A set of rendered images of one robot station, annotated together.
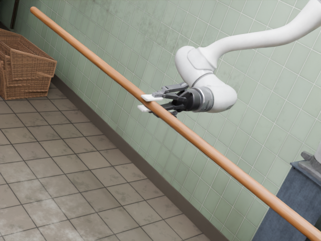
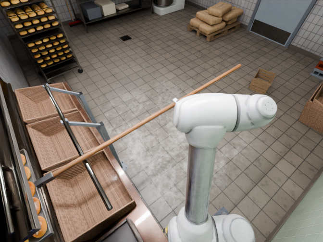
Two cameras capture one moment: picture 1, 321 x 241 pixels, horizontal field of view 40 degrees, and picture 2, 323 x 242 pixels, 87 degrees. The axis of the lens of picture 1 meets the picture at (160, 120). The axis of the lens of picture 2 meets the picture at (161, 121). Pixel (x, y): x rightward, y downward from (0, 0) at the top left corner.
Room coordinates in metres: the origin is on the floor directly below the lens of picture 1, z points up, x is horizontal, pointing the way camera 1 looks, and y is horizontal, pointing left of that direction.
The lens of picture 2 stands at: (1.34, -0.86, 2.14)
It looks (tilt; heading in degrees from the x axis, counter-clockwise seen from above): 52 degrees down; 102
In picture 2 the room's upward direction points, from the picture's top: straight up
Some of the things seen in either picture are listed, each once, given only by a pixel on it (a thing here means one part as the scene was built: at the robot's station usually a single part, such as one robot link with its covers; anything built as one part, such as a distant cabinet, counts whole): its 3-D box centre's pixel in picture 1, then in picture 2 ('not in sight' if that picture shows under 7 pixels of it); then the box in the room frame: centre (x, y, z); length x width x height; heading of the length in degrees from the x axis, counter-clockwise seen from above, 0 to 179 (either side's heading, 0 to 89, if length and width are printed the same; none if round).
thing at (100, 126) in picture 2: not in sight; (106, 155); (0.66, -0.22, 0.59); 1.27 x 0.31 x 1.17; 139
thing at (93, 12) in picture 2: not in sight; (90, 10); (-1.53, 3.72, 0.35); 0.50 x 0.36 x 0.24; 139
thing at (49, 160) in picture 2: not in sight; (67, 139); (0.27, -0.20, 0.72); 0.56 x 0.49 x 0.28; 140
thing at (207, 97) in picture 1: (198, 99); not in sight; (1.45, -0.10, 1.20); 0.09 x 0.06 x 0.09; 50
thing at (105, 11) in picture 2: not in sight; (105, 6); (-1.26, 4.04, 0.35); 0.50 x 0.36 x 0.24; 141
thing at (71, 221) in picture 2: not in sight; (91, 190); (0.72, -0.59, 0.72); 0.56 x 0.49 x 0.28; 139
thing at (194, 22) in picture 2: not in sight; (202, 20); (1.39, 4.04, 0.22); 0.62 x 0.36 x 0.15; 55
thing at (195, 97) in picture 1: (184, 100); not in sight; (1.39, -0.05, 1.20); 0.09 x 0.07 x 0.08; 140
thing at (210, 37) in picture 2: not in sight; (214, 26); (1.73, 4.14, 0.07); 1.20 x 0.80 x 0.14; 49
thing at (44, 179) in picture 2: not in sight; (45, 179); (0.66, -0.68, 1.20); 0.09 x 0.04 x 0.03; 50
